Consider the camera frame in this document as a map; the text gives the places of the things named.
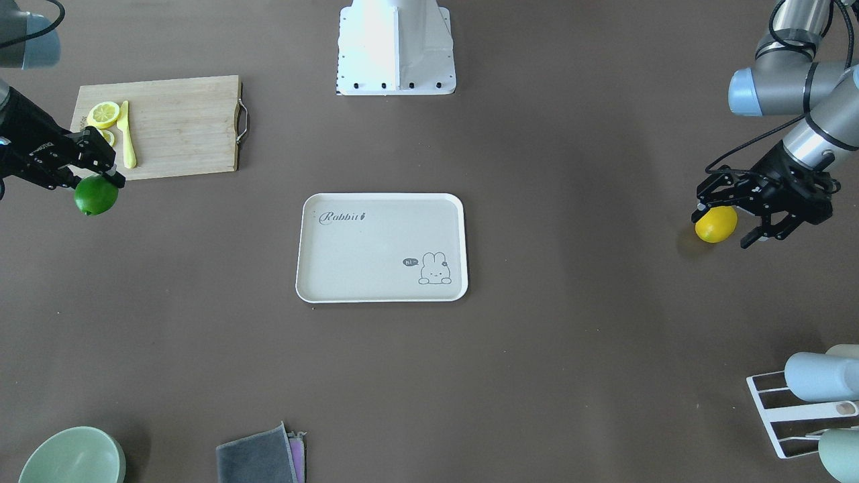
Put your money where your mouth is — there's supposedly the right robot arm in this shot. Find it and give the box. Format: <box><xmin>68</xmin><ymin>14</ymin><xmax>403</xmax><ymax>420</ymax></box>
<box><xmin>1</xmin><ymin>1</ymin><xmax>125</xmax><ymax>190</ymax></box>

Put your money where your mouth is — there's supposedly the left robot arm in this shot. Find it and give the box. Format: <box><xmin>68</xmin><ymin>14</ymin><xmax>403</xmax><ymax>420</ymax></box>
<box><xmin>691</xmin><ymin>1</ymin><xmax>858</xmax><ymax>248</ymax></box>

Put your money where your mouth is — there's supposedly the bamboo cutting board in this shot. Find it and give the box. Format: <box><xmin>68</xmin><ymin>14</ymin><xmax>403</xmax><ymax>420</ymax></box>
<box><xmin>68</xmin><ymin>74</ymin><xmax>248</xmax><ymax>181</ymax></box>

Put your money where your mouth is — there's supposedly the white wire cup rack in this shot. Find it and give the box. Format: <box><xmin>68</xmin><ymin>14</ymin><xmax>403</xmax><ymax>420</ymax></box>
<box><xmin>746</xmin><ymin>371</ymin><xmax>858</xmax><ymax>460</ymax></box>

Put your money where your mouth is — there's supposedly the green lime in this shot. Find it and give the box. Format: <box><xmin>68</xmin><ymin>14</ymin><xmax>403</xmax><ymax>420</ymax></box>
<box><xmin>74</xmin><ymin>175</ymin><xmax>119</xmax><ymax>216</ymax></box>

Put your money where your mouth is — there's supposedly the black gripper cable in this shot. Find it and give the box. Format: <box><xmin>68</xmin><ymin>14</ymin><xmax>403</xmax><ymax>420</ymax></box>
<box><xmin>703</xmin><ymin>0</ymin><xmax>856</xmax><ymax>176</ymax></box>

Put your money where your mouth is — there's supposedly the pink cloth under grey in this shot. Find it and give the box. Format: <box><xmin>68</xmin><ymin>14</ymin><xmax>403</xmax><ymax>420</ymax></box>
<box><xmin>287</xmin><ymin>431</ymin><xmax>307</xmax><ymax>483</ymax></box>

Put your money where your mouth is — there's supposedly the upper lemon slice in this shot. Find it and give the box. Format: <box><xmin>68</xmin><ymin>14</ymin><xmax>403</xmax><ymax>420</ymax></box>
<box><xmin>84</xmin><ymin>101</ymin><xmax>121</xmax><ymax>129</ymax></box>

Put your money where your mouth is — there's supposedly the cream white cup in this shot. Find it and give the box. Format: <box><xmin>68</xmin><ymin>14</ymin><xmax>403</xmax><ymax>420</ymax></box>
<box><xmin>825</xmin><ymin>343</ymin><xmax>859</xmax><ymax>360</ymax></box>

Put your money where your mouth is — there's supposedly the cream rabbit print tray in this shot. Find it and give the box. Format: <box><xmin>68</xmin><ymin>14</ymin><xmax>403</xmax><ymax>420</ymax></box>
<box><xmin>295</xmin><ymin>193</ymin><xmax>469</xmax><ymax>305</ymax></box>

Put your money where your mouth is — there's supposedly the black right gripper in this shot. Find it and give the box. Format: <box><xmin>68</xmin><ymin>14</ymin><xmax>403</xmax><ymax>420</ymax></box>
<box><xmin>1</xmin><ymin>86</ymin><xmax>125</xmax><ymax>190</ymax></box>

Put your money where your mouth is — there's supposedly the mint green cup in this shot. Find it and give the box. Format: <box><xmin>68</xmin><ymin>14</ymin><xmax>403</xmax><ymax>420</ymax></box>
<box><xmin>818</xmin><ymin>429</ymin><xmax>858</xmax><ymax>482</ymax></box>

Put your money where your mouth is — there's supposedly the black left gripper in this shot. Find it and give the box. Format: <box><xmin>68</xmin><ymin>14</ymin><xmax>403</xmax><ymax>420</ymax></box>
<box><xmin>691</xmin><ymin>142</ymin><xmax>840</xmax><ymax>250</ymax></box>

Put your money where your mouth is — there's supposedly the grey folded cloth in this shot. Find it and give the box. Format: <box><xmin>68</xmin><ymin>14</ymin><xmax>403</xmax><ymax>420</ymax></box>
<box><xmin>215</xmin><ymin>425</ymin><xmax>297</xmax><ymax>482</ymax></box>

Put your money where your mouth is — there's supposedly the mint green bowl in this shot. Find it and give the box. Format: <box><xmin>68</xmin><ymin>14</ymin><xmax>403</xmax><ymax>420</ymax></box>
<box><xmin>18</xmin><ymin>426</ymin><xmax>126</xmax><ymax>482</ymax></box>

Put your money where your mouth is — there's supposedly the yellow lemon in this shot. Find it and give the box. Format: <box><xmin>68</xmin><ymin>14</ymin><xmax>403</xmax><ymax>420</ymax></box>
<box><xmin>694</xmin><ymin>206</ymin><xmax>738</xmax><ymax>244</ymax></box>

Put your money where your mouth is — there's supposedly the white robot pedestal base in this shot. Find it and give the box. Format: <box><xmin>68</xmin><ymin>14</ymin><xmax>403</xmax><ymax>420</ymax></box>
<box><xmin>336</xmin><ymin>1</ymin><xmax>457</xmax><ymax>96</ymax></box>

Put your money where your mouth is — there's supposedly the hidden lemon slice underneath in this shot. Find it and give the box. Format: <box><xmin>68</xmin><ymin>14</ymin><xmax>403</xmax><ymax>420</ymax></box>
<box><xmin>98</xmin><ymin>129</ymin><xmax>116</xmax><ymax>147</ymax></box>

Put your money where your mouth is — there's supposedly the light blue cup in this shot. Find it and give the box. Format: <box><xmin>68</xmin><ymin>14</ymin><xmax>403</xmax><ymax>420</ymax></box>
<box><xmin>785</xmin><ymin>352</ymin><xmax>858</xmax><ymax>403</ymax></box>

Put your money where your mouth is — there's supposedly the yellow plastic knife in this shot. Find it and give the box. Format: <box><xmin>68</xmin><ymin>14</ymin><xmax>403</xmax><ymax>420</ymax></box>
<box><xmin>116</xmin><ymin>100</ymin><xmax>138</xmax><ymax>169</ymax></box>

